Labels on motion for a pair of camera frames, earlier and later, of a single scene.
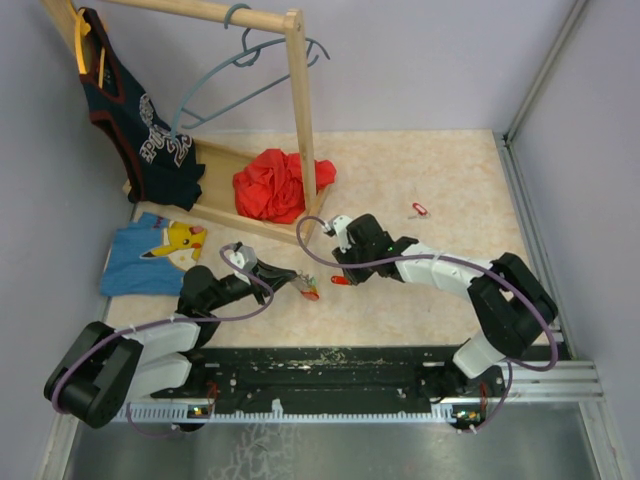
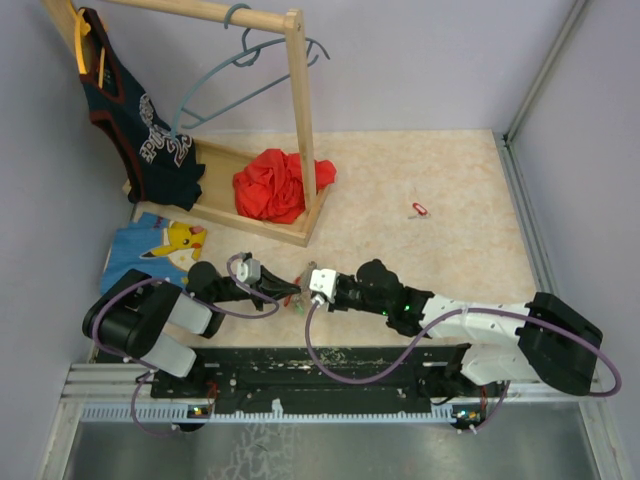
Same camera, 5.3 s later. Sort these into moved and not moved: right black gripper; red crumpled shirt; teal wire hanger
Moved: right black gripper
Not moved: teal wire hanger; red crumpled shirt
